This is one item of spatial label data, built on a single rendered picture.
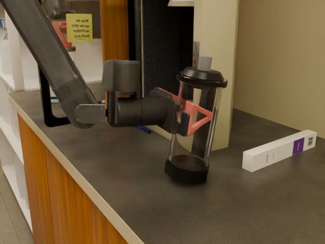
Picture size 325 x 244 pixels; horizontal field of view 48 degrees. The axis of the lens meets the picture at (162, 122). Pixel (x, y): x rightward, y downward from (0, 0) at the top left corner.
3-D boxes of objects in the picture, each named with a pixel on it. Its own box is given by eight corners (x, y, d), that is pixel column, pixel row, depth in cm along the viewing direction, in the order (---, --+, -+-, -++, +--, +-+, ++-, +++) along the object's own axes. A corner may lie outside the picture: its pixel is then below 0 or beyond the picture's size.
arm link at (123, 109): (101, 125, 71) (113, 129, 66) (102, 89, 70) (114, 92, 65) (133, 123, 74) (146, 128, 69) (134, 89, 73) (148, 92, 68)
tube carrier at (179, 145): (192, 158, 90) (206, 72, 84) (220, 176, 81) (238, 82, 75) (155, 161, 84) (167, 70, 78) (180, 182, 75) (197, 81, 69)
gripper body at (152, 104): (157, 89, 78) (125, 89, 74) (183, 101, 70) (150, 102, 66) (153, 118, 80) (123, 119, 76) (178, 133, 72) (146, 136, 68)
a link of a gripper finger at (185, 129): (200, 94, 78) (163, 94, 73) (221, 102, 72) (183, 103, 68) (196, 124, 80) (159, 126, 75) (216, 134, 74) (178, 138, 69)
